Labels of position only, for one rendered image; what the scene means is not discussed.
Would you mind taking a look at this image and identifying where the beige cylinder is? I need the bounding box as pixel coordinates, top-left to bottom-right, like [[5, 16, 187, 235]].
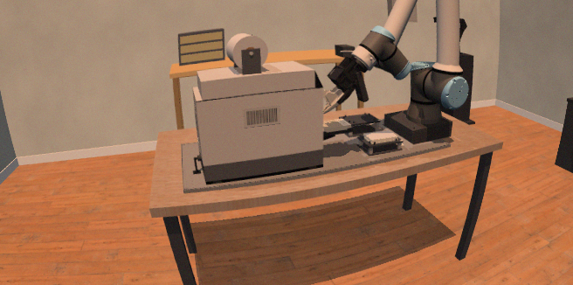
[[226, 33, 268, 69]]

